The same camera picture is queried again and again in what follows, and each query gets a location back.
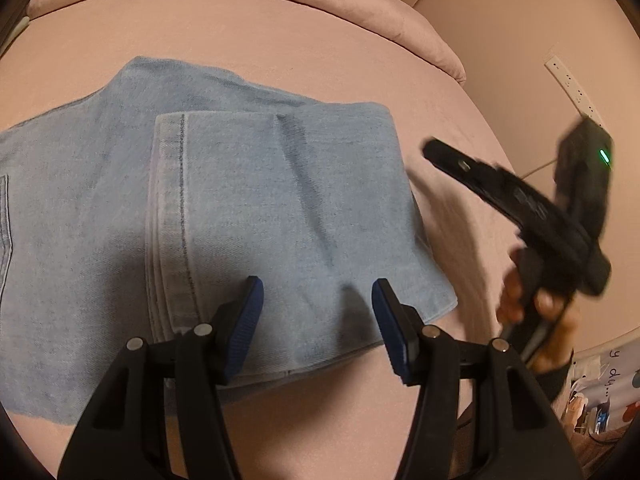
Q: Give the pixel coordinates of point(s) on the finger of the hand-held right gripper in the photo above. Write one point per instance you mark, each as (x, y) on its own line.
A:
(475, 172)

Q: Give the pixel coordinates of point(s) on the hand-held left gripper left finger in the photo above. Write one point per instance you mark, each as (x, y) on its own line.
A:
(245, 330)

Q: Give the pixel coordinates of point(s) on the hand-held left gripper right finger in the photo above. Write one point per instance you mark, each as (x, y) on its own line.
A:
(392, 330)

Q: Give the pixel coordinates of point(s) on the light blue denim pants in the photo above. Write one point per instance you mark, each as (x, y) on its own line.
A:
(250, 200)

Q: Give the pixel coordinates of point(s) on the person's right forearm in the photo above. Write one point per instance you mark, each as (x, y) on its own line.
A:
(557, 375)

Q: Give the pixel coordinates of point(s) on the person's right hand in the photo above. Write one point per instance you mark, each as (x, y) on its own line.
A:
(560, 330)

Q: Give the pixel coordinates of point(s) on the white power strip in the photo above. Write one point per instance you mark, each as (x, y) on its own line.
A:
(575, 87)

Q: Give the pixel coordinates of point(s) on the printed white cloth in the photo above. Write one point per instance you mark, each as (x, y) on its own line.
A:
(610, 390)

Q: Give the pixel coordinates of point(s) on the pink duvet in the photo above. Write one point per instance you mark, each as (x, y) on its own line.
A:
(300, 5)

